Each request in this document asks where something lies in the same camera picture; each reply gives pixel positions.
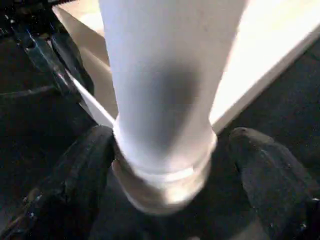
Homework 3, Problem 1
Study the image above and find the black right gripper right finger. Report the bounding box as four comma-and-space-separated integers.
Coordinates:
229, 127, 320, 240

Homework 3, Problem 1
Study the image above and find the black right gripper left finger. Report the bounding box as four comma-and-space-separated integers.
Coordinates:
0, 125, 117, 240

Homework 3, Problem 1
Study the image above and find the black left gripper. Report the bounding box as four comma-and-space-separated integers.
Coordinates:
0, 0, 96, 98

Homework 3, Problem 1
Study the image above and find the white plastic table leg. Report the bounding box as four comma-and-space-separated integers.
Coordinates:
97, 0, 249, 216

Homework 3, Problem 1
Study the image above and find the black plastic mat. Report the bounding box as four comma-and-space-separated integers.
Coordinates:
0, 0, 320, 240

